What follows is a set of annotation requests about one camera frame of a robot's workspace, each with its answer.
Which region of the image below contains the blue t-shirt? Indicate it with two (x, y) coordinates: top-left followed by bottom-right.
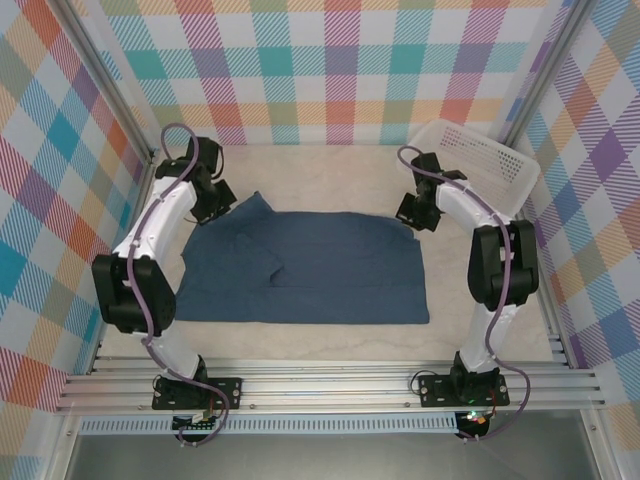
(174, 190), (431, 326)

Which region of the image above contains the white plastic basket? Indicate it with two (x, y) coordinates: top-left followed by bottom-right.
(407, 118), (541, 219)

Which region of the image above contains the small electronics board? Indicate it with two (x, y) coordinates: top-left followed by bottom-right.
(459, 409), (494, 431)
(172, 412), (221, 434)

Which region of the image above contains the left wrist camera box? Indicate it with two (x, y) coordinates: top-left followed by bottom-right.
(187, 137), (223, 176)

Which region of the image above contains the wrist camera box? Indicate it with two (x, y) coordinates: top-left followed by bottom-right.
(410, 152), (442, 176)
(187, 137), (223, 176)

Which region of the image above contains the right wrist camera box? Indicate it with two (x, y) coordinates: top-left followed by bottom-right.
(410, 152), (442, 176)

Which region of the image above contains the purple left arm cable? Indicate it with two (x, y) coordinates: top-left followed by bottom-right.
(127, 123), (232, 449)

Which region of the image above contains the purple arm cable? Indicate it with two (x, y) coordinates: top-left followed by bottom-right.
(397, 144), (532, 444)
(127, 123), (232, 449)

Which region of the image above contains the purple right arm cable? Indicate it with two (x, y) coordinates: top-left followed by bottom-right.
(397, 144), (532, 444)

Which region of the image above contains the aluminium frame post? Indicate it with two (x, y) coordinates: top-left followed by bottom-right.
(47, 0), (161, 164)
(499, 0), (596, 146)

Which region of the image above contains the aluminium table side rail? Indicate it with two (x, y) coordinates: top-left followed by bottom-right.
(514, 204), (574, 369)

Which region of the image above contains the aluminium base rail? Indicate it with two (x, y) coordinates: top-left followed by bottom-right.
(54, 357), (606, 414)

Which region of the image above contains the white slotted cable duct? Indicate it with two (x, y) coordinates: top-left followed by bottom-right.
(79, 412), (459, 435)

